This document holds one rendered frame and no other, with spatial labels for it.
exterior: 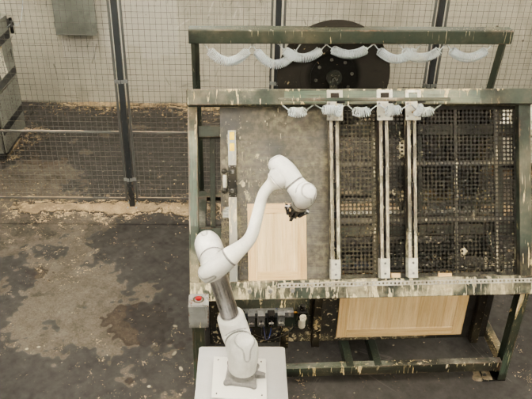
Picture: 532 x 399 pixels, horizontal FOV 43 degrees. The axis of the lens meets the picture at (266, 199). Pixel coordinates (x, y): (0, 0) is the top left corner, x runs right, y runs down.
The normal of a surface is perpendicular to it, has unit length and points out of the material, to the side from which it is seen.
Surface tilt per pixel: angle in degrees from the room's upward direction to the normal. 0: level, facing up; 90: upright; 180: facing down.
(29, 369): 0
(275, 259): 60
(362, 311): 90
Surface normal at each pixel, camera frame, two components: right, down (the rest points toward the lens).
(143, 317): 0.02, -0.86
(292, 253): 0.07, 0.00
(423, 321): 0.07, 0.51
